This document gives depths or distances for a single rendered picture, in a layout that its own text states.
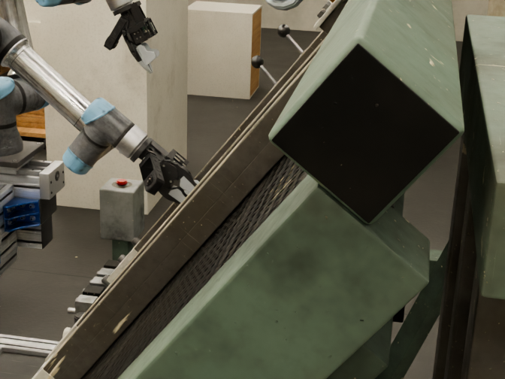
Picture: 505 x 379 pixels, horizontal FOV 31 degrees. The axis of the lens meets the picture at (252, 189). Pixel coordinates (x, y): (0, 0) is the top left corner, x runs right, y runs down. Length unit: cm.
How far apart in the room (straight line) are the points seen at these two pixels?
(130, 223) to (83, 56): 219
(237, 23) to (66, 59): 272
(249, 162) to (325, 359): 90
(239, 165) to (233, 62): 613
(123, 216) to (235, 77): 475
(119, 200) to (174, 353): 233
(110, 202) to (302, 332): 239
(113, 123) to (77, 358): 61
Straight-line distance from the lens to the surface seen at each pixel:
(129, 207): 305
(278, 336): 71
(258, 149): 157
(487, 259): 67
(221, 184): 161
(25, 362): 351
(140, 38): 280
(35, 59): 240
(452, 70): 78
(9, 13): 313
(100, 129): 220
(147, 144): 219
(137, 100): 509
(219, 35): 768
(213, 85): 779
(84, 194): 538
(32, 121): 649
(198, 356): 73
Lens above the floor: 201
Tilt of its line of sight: 21 degrees down
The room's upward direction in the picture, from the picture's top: 2 degrees clockwise
